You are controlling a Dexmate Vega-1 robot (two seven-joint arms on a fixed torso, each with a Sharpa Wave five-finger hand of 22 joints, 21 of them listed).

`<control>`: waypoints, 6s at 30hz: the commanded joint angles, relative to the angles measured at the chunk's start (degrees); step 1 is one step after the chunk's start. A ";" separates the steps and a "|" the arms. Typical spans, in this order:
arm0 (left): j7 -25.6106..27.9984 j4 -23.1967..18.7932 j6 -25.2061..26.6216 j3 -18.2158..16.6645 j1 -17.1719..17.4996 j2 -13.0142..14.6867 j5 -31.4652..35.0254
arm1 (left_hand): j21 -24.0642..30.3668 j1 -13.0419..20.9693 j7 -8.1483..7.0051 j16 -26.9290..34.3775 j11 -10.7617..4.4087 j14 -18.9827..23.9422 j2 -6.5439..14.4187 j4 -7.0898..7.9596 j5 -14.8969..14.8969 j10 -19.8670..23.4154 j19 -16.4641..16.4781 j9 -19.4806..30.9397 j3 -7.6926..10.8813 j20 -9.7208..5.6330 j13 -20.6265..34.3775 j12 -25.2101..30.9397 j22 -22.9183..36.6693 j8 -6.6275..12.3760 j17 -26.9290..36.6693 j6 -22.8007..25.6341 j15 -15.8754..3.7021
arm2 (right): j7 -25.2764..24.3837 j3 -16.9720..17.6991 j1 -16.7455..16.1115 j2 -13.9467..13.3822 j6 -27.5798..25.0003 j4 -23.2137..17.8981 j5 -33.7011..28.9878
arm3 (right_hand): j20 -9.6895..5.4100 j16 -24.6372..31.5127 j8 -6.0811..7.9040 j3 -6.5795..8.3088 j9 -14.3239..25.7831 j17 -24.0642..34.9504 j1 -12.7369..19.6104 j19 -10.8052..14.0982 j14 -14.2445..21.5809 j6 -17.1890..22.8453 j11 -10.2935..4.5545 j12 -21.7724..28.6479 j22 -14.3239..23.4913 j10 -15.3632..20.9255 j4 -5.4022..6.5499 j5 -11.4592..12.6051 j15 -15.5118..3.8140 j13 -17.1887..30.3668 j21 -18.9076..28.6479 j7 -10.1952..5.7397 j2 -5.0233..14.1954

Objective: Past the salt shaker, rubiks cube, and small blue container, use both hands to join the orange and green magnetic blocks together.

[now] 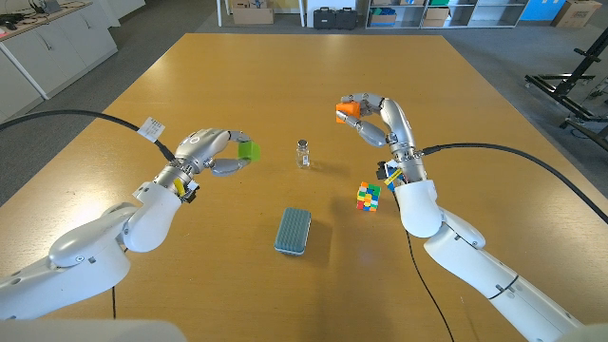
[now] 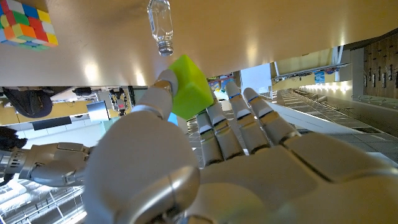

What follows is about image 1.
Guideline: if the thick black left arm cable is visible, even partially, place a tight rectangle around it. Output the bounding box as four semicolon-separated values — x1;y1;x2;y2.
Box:
0;109;177;162

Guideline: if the multicoloured rubiks cube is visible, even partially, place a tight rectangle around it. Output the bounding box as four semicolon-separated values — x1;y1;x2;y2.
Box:
355;181;382;213

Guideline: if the blue panel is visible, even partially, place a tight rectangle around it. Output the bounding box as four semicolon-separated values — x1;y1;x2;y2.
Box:
520;0;567;22

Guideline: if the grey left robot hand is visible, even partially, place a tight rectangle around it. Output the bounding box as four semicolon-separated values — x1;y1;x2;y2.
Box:
172;127;253;180

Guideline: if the white table frame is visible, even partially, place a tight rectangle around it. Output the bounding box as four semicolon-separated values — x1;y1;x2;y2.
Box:
216;0;306;29

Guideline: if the white cabinet row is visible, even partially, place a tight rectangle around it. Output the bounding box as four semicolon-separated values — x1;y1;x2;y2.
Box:
0;0;119;132

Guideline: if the green magnetic block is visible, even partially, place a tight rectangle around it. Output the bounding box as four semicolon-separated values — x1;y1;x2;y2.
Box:
237;141;261;163

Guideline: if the black metal stand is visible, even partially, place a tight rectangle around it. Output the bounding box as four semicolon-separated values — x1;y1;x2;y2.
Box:
524;28;608;153

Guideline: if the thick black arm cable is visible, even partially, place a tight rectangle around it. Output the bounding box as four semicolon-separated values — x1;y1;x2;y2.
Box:
0;109;177;162
421;142;608;225

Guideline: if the printed cardboard box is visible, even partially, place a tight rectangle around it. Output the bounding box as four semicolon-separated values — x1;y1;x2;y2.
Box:
552;0;603;29

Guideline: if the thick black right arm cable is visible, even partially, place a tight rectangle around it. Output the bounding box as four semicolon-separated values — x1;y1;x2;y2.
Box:
421;142;608;225

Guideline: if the glass salt shaker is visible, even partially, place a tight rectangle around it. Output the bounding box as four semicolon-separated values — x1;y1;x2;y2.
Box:
295;139;312;169

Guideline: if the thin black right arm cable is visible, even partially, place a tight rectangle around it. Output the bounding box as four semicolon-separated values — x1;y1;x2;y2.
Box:
391;189;456;342

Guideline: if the blue-grey sponge block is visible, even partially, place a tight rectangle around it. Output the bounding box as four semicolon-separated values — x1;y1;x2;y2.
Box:
273;206;313;257

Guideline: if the large cardboard box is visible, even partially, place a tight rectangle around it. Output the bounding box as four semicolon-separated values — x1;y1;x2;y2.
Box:
231;3;276;26

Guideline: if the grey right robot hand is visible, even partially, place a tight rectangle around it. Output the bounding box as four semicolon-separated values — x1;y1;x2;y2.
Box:
334;91;419;159

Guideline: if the black hard case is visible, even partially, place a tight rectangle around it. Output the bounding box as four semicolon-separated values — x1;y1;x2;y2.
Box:
313;6;336;30
334;6;358;30

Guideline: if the black cable tangle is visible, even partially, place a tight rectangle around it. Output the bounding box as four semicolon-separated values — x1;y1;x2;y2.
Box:
0;12;30;30

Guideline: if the orange magnetic block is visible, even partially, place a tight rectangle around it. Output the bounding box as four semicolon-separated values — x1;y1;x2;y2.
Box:
335;101;362;124

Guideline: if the small cardboard box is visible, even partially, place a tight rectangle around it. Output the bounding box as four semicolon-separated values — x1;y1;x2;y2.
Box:
421;7;450;29

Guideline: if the white shelf unit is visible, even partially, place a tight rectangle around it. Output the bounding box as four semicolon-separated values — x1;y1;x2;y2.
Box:
365;0;529;29

